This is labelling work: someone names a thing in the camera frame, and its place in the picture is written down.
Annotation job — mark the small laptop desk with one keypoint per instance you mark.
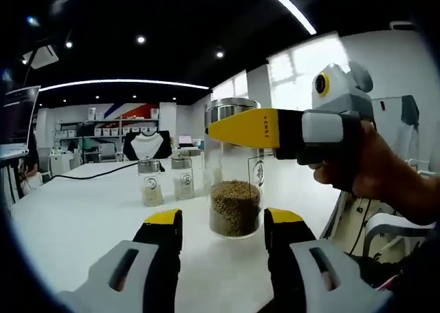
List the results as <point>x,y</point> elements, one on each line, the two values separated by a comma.
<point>15,157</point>

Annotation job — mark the person's right hand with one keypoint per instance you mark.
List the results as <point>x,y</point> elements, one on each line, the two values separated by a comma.
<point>374,168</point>

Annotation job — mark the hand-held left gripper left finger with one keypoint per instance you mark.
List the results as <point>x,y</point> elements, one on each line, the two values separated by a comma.
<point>137,275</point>

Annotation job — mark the large bright window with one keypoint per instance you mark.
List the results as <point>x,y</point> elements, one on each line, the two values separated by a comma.
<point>295,75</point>

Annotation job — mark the white office chair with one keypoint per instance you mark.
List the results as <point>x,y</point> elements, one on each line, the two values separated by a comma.
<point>381,225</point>

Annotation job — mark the curved linear ceiling light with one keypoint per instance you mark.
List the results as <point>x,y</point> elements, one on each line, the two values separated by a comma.
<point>120,80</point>

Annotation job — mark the ceiling air conditioner unit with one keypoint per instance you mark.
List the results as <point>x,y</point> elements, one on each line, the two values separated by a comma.
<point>43,55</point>

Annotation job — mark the straight linear ceiling light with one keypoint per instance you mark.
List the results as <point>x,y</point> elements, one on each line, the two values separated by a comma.
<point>292,7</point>

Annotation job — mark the white low cabinet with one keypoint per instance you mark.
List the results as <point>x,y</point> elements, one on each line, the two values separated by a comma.
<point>62,161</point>

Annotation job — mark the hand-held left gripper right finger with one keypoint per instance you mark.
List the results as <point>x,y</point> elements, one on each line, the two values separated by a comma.
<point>309,275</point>

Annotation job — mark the short white-filled seasoning bottle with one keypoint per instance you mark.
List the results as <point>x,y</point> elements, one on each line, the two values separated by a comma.
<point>183,185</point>

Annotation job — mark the person's dark clothing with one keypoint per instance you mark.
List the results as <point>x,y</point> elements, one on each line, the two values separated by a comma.
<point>388,271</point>

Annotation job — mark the small desktop monitor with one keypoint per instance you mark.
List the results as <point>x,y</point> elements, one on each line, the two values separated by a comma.
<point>185,140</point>

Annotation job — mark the tall brown-filled seasoning bottle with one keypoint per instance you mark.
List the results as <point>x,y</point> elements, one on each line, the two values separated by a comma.
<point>233,210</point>

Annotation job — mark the short beige-filled seasoning bottle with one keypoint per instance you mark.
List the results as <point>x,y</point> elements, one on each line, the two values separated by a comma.
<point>151,192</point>

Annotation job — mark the grey storage shelf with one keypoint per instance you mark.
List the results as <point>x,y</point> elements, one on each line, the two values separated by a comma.
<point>82,129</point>

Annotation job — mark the row of white storage boxes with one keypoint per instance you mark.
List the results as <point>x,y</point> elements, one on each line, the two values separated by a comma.
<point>117,131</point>

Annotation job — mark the silver laptop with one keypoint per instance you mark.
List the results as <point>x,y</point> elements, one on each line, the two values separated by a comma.
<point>19,117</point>

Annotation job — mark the grey office chair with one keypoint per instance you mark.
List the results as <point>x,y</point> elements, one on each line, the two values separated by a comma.
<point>108,151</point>

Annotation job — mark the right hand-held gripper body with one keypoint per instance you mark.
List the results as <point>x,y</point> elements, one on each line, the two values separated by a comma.
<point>343,93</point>

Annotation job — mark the whiteboard panel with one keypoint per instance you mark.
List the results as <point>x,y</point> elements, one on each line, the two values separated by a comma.
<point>392,120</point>

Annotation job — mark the dark hanging garment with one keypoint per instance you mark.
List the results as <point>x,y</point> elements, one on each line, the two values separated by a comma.
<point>410,110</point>

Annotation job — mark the group of ceiling spotlights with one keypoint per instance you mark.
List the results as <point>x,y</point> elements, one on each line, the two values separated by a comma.
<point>140,39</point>

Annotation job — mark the narrow bright window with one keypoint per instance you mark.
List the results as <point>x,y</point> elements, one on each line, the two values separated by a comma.
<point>230,86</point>

